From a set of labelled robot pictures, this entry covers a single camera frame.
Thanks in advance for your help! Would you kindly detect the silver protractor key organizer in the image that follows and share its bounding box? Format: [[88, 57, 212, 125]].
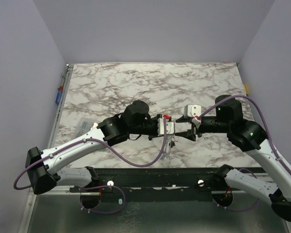
[[160, 136, 176, 160]]

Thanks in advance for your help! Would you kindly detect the black key tag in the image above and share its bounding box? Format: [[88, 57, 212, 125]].
[[169, 141, 175, 148]]

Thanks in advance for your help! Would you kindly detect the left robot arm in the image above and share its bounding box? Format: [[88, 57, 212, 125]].
[[25, 100, 166, 195]]

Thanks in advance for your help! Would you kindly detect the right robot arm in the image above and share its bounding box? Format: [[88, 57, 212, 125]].
[[176, 95, 291, 222]]

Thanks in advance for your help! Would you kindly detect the clear plastic bag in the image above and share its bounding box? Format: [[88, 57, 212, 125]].
[[72, 117, 97, 139]]

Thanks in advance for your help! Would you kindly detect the blue red clamp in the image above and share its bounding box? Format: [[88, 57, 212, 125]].
[[55, 74, 65, 105]]

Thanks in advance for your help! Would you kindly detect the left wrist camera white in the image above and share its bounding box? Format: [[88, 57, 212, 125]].
[[158, 118, 175, 136]]

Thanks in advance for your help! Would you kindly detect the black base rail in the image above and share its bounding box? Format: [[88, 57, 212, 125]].
[[94, 167, 228, 202]]

